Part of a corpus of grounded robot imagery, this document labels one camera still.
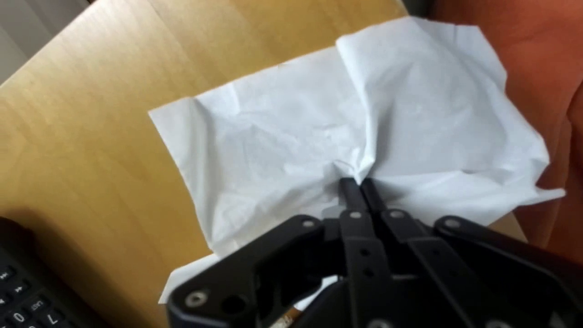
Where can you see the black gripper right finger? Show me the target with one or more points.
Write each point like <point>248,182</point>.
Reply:
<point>474,274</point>

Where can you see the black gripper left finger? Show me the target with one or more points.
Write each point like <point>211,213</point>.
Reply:
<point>266,274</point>

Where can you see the black remote control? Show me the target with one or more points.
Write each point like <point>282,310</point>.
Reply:
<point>24,292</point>

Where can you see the white paper towel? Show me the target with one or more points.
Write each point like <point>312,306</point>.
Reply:
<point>339,120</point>

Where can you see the orange cloth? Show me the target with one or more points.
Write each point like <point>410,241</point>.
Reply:
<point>534,73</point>

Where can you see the light wooden dresser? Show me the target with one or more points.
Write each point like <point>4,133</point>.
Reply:
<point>109,151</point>

